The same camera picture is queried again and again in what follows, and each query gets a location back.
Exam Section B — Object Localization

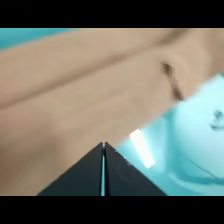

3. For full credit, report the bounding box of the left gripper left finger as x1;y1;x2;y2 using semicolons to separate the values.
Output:
38;142;104;197

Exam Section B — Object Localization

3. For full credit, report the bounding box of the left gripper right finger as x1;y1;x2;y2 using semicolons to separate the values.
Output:
103;142;167;197

